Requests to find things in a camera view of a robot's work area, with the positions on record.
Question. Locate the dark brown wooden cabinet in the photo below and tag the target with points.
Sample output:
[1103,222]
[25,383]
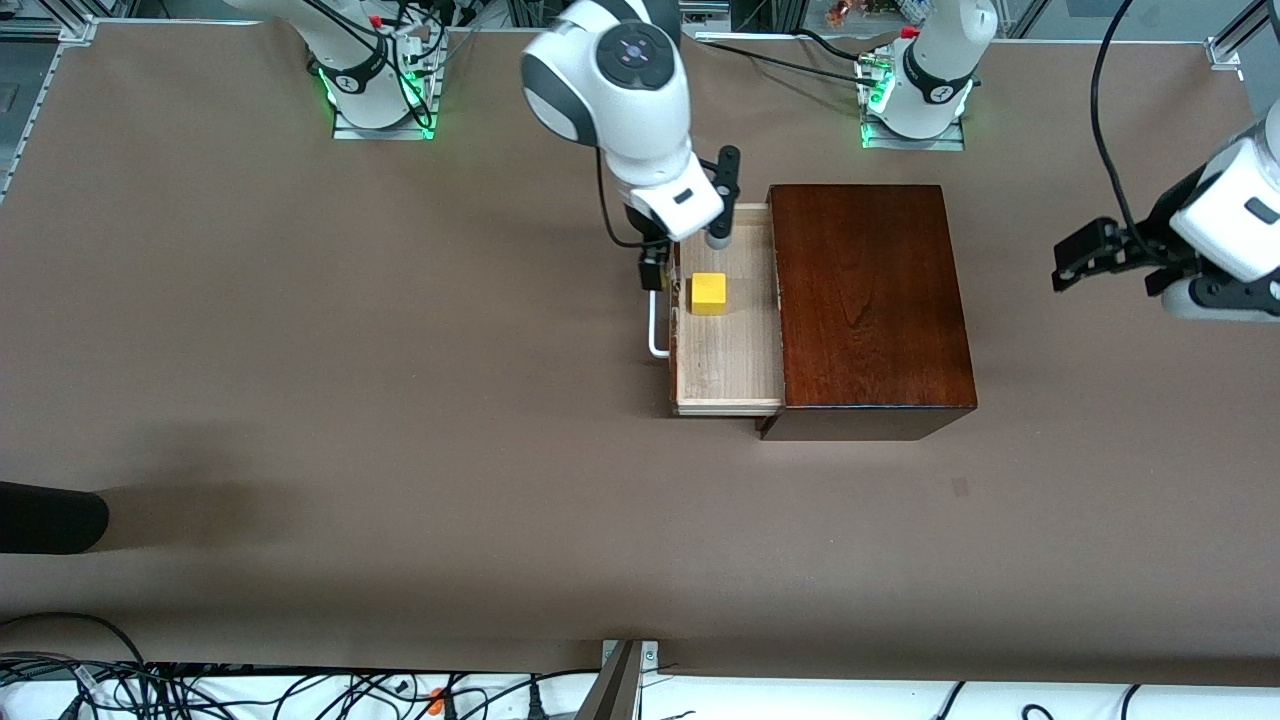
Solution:
[870,300]

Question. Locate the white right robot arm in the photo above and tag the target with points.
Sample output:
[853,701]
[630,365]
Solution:
[620,100]

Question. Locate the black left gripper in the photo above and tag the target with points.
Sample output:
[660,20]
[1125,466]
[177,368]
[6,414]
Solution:
[1160,232]

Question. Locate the orange connector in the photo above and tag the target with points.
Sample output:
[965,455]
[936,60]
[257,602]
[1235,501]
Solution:
[437,701]

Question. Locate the black padded cylinder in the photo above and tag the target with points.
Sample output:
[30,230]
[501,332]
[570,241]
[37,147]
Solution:
[50,518]

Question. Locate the yellow block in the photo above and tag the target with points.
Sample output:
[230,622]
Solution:
[708,295]

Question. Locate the grey metal bracket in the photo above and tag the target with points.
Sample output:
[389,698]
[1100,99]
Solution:
[620,690]

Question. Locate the aluminium frame rail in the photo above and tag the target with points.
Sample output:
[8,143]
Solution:
[75,30]

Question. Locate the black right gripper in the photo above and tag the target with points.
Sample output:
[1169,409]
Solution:
[645,238]

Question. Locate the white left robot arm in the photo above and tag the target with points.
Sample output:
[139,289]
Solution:
[940,60]

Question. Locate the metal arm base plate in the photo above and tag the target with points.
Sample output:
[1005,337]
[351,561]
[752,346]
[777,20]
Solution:
[385,133]
[950,141]

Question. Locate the aluminium frame corner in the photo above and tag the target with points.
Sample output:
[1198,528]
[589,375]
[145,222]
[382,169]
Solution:
[1225,50]

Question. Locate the dark brown wooden box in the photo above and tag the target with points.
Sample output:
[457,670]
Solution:
[730,350]

